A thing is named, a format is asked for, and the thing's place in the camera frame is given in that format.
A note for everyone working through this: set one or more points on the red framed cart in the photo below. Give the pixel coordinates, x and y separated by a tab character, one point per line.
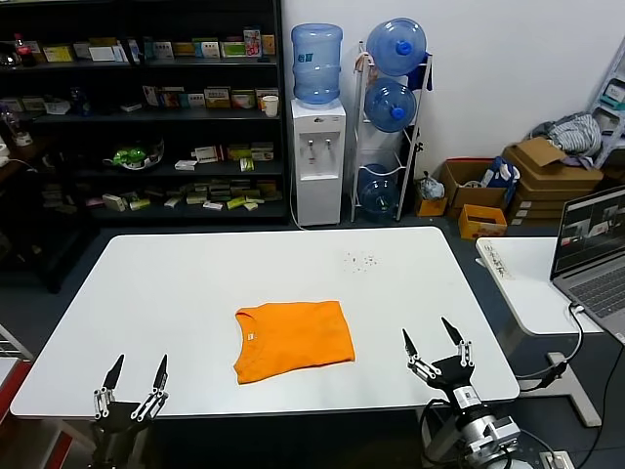
11	385

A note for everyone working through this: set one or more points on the white jug rack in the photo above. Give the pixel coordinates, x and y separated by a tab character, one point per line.
421	104

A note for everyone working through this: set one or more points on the white tray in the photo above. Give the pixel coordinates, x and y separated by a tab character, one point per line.
56	105

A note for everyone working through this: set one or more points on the orange cardboard box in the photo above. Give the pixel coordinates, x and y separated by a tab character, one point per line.
479	226

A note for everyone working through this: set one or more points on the orange white box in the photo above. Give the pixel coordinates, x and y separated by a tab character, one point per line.
170	97

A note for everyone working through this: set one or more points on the black folded stand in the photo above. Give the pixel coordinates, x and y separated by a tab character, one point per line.
417	141

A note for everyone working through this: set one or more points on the grey laptop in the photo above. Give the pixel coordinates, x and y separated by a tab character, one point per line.
592	292

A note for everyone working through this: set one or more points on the yellow green small box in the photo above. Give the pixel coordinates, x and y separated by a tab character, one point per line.
246	164

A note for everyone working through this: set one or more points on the white flat box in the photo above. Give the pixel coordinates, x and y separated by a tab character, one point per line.
103	52
185	164

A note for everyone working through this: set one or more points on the crumpled plastic bag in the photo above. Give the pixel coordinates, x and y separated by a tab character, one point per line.
430	187

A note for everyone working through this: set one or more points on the dark blue cloth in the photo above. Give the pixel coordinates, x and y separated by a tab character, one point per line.
418	77

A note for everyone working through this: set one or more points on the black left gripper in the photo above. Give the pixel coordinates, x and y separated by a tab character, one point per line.
119	425

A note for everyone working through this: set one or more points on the blue water jug with label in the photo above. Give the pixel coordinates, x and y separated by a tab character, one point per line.
316	63

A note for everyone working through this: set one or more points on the open cardboard box red rim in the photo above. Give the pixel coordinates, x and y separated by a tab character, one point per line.
467	190

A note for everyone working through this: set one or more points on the orange t-shirt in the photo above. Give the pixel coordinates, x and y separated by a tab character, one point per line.
293	342

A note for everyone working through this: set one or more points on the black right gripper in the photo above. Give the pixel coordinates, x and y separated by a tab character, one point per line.
451	373

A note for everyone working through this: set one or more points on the white power strip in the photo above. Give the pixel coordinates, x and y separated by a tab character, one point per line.
554	460

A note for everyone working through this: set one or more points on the clear plastic bottle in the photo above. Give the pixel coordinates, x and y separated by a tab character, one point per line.
11	121

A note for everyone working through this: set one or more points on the beige box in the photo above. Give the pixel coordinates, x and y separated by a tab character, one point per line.
260	95

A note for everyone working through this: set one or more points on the tape roll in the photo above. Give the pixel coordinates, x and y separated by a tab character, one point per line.
23	139

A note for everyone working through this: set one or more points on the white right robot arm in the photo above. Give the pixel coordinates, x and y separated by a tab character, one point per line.
488	432

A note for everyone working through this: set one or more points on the black shelving unit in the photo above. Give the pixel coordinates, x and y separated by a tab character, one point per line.
213	115

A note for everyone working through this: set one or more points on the dark blue bottle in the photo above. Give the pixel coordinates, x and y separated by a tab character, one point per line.
80	100

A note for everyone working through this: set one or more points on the white water dispenser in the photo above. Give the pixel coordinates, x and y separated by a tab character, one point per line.
318	195

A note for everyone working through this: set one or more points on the blue bag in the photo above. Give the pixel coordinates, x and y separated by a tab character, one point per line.
501	175

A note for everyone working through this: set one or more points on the pile of grey clothes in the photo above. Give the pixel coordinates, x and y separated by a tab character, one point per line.
572	131

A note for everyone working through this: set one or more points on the yellow orange box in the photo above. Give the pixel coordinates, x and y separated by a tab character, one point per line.
268	43

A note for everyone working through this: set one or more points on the white upright box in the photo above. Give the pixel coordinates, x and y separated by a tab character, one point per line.
150	95

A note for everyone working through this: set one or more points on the pink rag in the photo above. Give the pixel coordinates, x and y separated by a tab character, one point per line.
362	60

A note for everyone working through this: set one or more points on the pink colourful box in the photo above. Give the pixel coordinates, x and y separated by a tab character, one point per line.
252	41

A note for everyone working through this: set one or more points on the cardboard box with open flap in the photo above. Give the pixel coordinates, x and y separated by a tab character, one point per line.
535	151

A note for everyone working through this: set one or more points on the bowl with green toys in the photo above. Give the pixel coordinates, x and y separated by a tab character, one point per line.
130	156

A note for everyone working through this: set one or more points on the red white box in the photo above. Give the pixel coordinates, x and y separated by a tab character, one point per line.
242	99
208	152

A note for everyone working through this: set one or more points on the stacked flat cardboard boxes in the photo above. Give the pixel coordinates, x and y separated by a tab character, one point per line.
555	192

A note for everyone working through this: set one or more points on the white side table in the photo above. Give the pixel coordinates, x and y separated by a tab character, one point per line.
530	292

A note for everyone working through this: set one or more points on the cola bottle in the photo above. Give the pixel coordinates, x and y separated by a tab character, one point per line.
18	48

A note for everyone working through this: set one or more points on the blue white box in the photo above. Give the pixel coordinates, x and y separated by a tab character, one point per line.
133	49

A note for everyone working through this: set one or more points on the white paper cup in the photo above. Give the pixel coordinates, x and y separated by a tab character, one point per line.
270	106

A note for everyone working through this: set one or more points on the yellow medicine box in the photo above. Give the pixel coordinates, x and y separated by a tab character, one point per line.
217	97

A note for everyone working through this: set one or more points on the small white box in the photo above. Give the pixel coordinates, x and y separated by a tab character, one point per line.
212	204
131	106

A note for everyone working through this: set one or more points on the dark glass teapot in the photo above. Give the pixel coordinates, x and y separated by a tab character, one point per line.
7	54

